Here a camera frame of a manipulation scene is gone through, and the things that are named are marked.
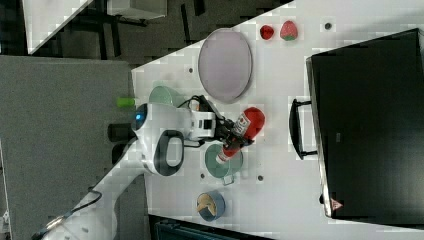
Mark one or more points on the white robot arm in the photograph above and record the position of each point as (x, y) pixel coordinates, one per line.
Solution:
(155, 127)

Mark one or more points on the blue bowl with contents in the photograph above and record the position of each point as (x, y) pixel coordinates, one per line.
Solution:
(211, 205)

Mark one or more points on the green cylinder object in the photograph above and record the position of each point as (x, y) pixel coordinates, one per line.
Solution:
(123, 102)

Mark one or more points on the white background table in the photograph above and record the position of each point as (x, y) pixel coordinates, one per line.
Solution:
(44, 18)

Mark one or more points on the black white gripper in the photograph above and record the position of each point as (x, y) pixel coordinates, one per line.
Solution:
(209, 124)

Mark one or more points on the dark red berry toy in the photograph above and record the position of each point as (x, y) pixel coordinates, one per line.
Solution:
(266, 32)

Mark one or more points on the grey partition panel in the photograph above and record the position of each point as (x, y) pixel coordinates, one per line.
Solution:
(54, 145)

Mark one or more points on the red plush ketchup bottle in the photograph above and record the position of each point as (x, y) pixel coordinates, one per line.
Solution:
(249, 124)

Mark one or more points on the green bowl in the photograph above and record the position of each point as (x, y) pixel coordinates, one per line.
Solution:
(166, 95)

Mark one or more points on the strawberry toy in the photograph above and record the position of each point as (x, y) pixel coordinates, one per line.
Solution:
(289, 31)

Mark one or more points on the round grey plate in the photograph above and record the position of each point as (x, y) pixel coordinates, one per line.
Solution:
(225, 65)

